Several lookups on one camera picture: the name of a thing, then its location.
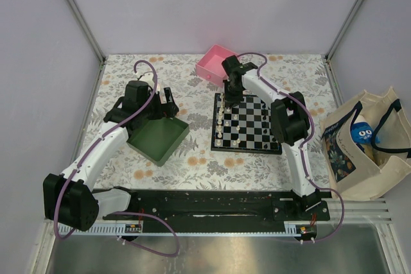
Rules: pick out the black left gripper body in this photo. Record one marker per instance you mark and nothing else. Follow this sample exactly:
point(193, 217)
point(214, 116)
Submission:
point(158, 110)

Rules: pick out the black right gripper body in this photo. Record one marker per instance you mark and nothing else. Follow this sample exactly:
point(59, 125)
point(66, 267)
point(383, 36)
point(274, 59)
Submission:
point(233, 95)

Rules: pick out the green plastic tray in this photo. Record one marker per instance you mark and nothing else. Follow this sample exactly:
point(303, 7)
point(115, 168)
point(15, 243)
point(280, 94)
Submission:
point(156, 140)

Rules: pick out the pink plastic box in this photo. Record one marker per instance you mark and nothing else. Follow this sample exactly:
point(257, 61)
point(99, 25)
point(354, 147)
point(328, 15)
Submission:
point(210, 67)

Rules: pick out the black white chess board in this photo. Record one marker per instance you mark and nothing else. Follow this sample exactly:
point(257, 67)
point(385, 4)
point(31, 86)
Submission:
point(245, 128)

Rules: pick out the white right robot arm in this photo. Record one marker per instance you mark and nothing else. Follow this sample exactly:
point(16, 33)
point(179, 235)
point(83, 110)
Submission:
point(291, 123)

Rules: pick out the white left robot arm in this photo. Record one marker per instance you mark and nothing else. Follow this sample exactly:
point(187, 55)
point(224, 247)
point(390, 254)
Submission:
point(69, 197)

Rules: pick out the floral patterned table mat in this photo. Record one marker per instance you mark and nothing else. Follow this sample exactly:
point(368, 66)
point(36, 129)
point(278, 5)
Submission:
point(193, 165)

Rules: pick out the blue cartoon face package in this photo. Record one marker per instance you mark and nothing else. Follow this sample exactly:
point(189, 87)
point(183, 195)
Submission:
point(361, 132)

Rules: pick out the cream canvas tote bag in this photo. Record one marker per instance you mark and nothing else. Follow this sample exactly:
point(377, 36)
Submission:
point(362, 172)

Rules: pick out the white slotted cable duct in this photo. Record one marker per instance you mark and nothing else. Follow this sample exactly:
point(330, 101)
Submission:
point(118, 229)

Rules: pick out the aluminium rail frame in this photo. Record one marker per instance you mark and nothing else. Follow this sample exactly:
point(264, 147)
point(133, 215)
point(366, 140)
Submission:
point(356, 212)

